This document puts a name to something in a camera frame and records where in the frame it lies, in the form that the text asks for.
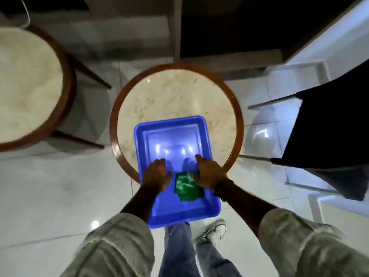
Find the large round marble wooden-rim table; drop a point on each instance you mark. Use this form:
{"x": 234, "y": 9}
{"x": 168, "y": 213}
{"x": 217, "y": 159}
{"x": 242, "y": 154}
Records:
{"x": 26, "y": 83}

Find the person's right forearm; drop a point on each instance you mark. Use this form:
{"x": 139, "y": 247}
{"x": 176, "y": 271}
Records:
{"x": 248, "y": 209}

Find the black wristband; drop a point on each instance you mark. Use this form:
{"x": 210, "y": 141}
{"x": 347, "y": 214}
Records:
{"x": 222, "y": 188}

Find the blue jeans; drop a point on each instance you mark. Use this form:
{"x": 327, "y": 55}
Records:
{"x": 178, "y": 253}

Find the person's left forearm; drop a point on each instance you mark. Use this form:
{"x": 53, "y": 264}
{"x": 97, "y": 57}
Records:
{"x": 141, "y": 203}

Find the small round marble wooden-rim table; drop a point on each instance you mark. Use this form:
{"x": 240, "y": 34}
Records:
{"x": 173, "y": 92}

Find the black chair with metal legs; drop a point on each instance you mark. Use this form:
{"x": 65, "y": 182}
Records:
{"x": 331, "y": 126}

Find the blue plastic tray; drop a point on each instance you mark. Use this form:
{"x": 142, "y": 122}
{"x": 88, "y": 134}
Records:
{"x": 173, "y": 141}

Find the person's right hand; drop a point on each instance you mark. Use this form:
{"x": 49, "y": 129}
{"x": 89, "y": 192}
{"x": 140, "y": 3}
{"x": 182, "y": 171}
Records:
{"x": 210, "y": 174}

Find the person's right thumb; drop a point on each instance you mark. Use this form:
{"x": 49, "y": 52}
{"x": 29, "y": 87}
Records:
{"x": 197, "y": 176}

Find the green scrub pad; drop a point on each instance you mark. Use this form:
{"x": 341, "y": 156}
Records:
{"x": 186, "y": 188}

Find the person's left thumb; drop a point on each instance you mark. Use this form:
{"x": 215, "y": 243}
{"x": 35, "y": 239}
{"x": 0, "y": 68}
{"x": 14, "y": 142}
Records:
{"x": 169, "y": 176}

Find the light grey shirt sleeve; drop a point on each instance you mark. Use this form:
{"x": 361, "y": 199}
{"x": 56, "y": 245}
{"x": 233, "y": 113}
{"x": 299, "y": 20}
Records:
{"x": 299, "y": 245}
{"x": 112, "y": 248}

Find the person's left hand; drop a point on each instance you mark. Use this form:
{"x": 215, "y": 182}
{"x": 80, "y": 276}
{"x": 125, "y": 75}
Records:
{"x": 155, "y": 177}

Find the white sneaker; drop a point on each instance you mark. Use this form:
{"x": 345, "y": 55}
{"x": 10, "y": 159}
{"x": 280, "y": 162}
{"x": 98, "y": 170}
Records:
{"x": 213, "y": 232}

